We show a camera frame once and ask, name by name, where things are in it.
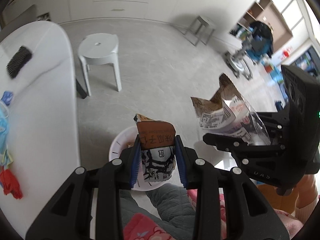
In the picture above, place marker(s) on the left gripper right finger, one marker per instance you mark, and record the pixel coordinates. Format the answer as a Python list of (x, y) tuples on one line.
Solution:
[(248, 213)]

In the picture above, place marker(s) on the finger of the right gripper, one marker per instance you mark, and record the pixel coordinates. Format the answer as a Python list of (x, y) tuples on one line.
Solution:
[(242, 150), (276, 123)]

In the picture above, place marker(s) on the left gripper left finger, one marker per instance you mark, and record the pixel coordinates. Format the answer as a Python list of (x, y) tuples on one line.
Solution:
[(67, 215)]

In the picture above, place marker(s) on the clear brown snack wrapper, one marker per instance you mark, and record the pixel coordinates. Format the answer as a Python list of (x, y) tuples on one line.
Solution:
[(228, 113)]

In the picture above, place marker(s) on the red paper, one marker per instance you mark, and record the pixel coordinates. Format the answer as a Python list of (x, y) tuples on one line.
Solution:
[(10, 184)]

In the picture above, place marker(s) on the brown white snack packet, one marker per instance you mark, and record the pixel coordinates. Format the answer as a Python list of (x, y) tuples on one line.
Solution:
[(157, 146)]

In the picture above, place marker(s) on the person right hand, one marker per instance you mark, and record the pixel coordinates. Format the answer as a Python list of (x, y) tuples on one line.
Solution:
[(294, 209)]

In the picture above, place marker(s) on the stroller with blue bag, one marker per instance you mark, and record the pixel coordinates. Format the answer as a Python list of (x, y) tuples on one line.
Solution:
[(257, 43)]

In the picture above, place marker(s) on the blue plastic bag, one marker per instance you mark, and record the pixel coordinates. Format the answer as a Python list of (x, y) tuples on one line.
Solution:
[(6, 99)]

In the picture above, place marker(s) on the black mesh pad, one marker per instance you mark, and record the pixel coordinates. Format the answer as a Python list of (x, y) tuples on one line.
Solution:
[(17, 62)]

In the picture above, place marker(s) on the white plastic stool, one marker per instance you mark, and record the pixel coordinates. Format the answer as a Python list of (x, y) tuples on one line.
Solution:
[(97, 50)]

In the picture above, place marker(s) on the metal frame stool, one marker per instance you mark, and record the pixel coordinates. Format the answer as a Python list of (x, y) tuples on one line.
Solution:
[(205, 25)]

